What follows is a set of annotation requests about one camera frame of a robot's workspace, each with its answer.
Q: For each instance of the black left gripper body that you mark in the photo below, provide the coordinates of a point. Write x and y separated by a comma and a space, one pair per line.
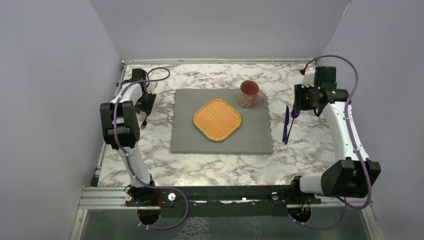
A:
144, 103

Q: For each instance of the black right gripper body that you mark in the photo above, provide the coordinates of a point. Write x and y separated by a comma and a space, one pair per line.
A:
305, 93

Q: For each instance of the purple iridescent fork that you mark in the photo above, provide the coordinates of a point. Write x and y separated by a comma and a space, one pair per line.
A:
144, 123

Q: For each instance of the pink patterned cup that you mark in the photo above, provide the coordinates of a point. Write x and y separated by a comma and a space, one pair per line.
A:
250, 94

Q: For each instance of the woven yellow wicker tray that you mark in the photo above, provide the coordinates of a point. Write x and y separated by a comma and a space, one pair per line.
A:
217, 120

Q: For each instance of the grey scalloped cloth placemat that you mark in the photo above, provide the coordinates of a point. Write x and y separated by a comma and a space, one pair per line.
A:
253, 137

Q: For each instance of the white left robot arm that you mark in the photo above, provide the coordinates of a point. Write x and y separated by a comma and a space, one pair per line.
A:
120, 126

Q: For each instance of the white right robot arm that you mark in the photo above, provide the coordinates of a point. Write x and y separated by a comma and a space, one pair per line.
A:
353, 173

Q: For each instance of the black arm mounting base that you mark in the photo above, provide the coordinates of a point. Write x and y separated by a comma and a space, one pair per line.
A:
218, 201

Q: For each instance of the purple iridescent spoon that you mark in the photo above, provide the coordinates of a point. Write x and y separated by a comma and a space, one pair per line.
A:
294, 114

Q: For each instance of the purple iridescent knife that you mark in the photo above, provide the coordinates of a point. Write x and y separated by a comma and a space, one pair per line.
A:
286, 123

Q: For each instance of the aluminium table frame rail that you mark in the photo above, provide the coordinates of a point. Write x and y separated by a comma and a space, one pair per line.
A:
102, 214

